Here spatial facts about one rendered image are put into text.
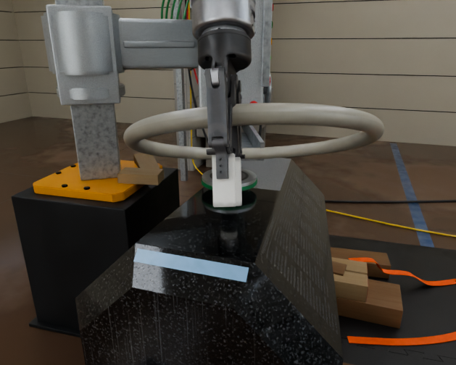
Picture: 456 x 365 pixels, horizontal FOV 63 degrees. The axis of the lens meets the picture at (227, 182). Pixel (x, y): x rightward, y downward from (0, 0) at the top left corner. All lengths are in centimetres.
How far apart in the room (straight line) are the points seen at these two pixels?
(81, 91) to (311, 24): 482
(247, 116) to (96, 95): 135
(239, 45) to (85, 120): 142
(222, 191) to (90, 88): 138
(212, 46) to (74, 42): 130
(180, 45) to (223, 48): 138
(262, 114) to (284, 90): 579
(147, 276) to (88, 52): 105
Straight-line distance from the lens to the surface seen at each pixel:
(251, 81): 130
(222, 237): 113
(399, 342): 219
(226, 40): 52
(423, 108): 631
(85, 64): 178
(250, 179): 142
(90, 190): 183
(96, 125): 189
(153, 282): 108
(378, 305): 220
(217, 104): 47
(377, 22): 618
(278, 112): 52
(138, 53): 187
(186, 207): 133
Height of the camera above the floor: 140
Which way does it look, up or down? 20 degrees down
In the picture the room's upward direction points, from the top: straight up
